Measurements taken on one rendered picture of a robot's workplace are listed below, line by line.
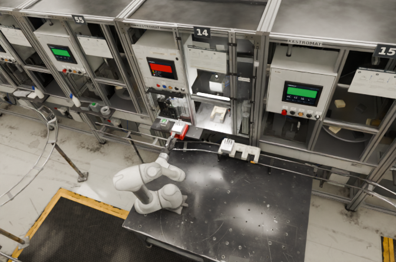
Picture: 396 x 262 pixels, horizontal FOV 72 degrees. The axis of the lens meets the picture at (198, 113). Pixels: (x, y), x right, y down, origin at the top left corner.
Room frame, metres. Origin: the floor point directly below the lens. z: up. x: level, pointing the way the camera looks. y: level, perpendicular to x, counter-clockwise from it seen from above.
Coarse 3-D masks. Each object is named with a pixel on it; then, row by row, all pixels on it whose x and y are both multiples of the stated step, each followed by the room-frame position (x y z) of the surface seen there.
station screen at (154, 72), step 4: (160, 64) 1.79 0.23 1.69; (164, 64) 1.78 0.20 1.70; (168, 64) 1.76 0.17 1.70; (152, 72) 1.84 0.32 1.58; (156, 72) 1.82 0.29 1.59; (160, 72) 1.80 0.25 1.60; (164, 72) 1.79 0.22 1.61; (168, 72) 1.77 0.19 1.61; (172, 72) 1.75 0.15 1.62; (156, 76) 1.83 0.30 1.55; (160, 76) 1.81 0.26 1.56; (164, 76) 1.79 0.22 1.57; (168, 76) 1.77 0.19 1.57; (172, 76) 1.76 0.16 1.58
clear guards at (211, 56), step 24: (192, 48) 1.69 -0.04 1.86; (216, 48) 1.60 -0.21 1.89; (240, 48) 1.52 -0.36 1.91; (192, 72) 1.71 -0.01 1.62; (216, 72) 1.61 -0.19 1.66; (240, 72) 1.52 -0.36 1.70; (168, 96) 1.84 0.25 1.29; (192, 96) 1.72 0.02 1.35; (216, 96) 1.62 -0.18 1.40; (240, 96) 1.52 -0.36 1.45; (240, 120) 1.52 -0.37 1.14
